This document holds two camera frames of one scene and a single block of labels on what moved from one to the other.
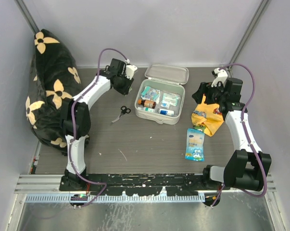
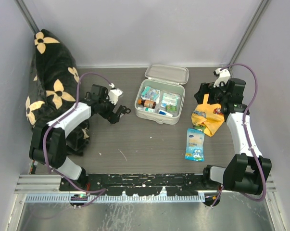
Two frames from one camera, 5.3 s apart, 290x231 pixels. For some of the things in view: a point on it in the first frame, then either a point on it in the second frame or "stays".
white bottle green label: x=145 y=109 stays
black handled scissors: x=123 y=110 stays
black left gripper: x=125 y=90 to x=110 y=116
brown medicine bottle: x=147 y=103 stays
